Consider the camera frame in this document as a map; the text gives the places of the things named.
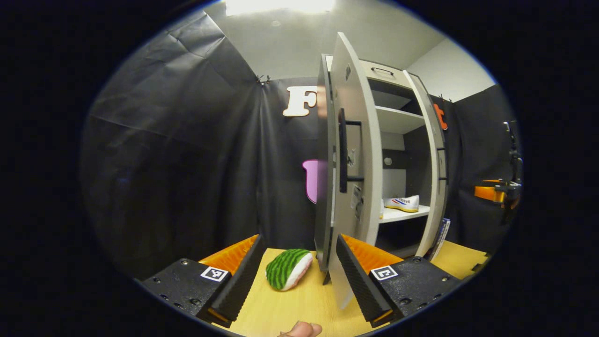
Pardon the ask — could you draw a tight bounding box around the black door handle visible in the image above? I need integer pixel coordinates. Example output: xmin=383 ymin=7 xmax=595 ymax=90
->
xmin=338 ymin=109 xmax=365 ymax=193

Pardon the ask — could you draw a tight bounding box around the black backdrop cloth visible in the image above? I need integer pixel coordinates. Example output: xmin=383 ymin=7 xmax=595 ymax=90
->
xmin=80 ymin=12 xmax=523 ymax=278

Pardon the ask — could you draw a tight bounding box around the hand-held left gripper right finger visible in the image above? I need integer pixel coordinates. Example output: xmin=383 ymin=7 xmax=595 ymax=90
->
xmin=336 ymin=234 xmax=462 ymax=329

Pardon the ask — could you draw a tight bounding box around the beige cabinet drawer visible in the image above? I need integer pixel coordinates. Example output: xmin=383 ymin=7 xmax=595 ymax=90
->
xmin=360 ymin=60 xmax=409 ymax=88

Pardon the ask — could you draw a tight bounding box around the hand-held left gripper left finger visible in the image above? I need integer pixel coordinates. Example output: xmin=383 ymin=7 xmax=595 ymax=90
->
xmin=140 ymin=234 xmax=266 ymax=328

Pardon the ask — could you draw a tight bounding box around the white shoe cabinet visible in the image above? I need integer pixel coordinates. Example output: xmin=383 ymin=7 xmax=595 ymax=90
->
xmin=314 ymin=32 xmax=451 ymax=309

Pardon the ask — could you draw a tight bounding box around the green watermelon slice toy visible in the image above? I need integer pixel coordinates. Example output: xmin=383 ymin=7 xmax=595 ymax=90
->
xmin=265 ymin=249 xmax=314 ymax=292

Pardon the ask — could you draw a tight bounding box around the white cabinet door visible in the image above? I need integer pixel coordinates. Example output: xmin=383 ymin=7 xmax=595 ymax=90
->
xmin=328 ymin=32 xmax=385 ymax=309
xmin=403 ymin=70 xmax=450 ymax=258

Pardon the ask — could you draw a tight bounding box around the ceiling light panel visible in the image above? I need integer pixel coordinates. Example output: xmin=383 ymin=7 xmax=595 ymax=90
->
xmin=225 ymin=0 xmax=336 ymax=16

